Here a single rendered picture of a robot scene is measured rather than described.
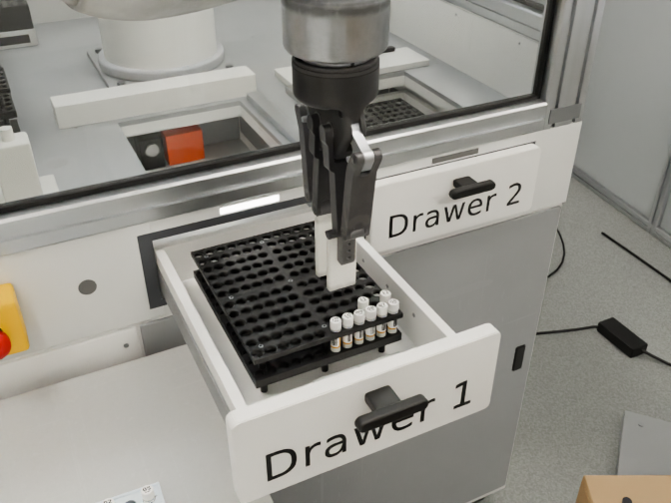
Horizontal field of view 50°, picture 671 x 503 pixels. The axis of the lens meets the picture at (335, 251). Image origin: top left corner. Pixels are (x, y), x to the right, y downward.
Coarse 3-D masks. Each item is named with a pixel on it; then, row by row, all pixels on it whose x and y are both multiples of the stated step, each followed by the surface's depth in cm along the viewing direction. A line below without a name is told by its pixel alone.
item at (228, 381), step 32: (256, 224) 97; (288, 224) 99; (160, 256) 90; (192, 288) 95; (384, 288) 89; (192, 320) 80; (416, 320) 84; (192, 352) 83; (224, 352) 84; (384, 352) 84; (224, 384) 72; (288, 384) 80; (224, 416) 74
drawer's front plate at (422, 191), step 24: (528, 144) 110; (432, 168) 103; (456, 168) 103; (480, 168) 105; (504, 168) 108; (528, 168) 110; (384, 192) 100; (408, 192) 102; (432, 192) 104; (504, 192) 110; (528, 192) 113; (384, 216) 102; (408, 216) 104; (432, 216) 106; (480, 216) 110; (504, 216) 113; (384, 240) 104; (408, 240) 106
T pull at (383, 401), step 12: (372, 396) 68; (384, 396) 68; (396, 396) 68; (420, 396) 68; (372, 408) 67; (384, 408) 67; (396, 408) 67; (408, 408) 67; (420, 408) 68; (360, 420) 66; (372, 420) 66; (384, 420) 66; (360, 432) 66
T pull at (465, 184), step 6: (456, 180) 104; (462, 180) 104; (468, 180) 104; (474, 180) 104; (486, 180) 103; (456, 186) 103; (462, 186) 102; (468, 186) 102; (474, 186) 102; (480, 186) 102; (486, 186) 103; (492, 186) 103; (450, 192) 101; (456, 192) 101; (462, 192) 101; (468, 192) 102; (474, 192) 102; (480, 192) 103; (456, 198) 101
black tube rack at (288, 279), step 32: (192, 256) 90; (224, 256) 90; (256, 256) 90; (288, 256) 89; (224, 288) 84; (256, 288) 84; (288, 288) 85; (320, 288) 85; (352, 288) 84; (224, 320) 84; (256, 320) 80; (288, 320) 79; (320, 320) 79; (320, 352) 80; (352, 352) 80; (256, 384) 76
